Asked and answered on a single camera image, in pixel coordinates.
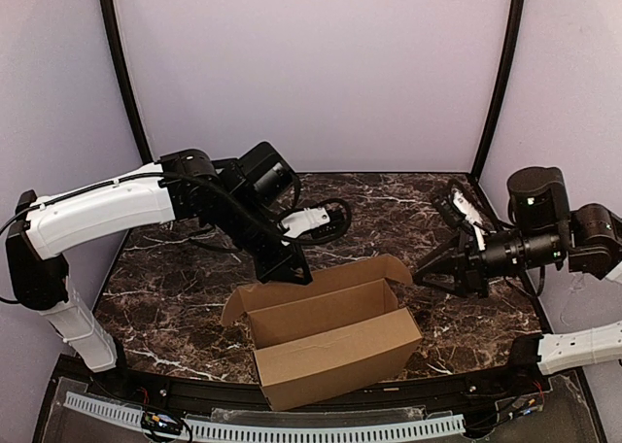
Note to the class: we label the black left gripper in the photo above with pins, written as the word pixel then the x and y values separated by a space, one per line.
pixel 274 254

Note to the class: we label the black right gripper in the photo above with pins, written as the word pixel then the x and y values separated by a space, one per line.
pixel 467 266

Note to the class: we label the brown cardboard box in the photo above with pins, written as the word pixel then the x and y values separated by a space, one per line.
pixel 342 332

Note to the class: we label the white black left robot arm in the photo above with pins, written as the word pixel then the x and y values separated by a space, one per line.
pixel 179 186

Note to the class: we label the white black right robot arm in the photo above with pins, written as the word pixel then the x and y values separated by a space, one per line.
pixel 595 251

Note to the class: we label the small green circuit board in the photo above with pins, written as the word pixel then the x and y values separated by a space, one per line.
pixel 160 422

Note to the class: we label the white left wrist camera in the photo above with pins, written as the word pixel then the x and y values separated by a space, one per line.
pixel 324 222

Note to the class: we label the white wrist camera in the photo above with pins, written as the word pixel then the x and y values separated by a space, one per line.
pixel 324 222
pixel 458 211

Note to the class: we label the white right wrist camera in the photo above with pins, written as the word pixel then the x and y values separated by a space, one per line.
pixel 458 211

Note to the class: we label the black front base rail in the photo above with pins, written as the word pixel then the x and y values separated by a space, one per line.
pixel 483 396

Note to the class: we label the grey slotted cable duct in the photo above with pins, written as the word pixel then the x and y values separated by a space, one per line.
pixel 197 429

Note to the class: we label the black right frame post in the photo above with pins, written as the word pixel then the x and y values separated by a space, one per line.
pixel 508 48

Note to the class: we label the black frame post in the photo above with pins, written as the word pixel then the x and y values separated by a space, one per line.
pixel 113 36
pixel 508 48

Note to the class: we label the black left frame post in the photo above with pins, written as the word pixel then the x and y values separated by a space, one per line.
pixel 113 36

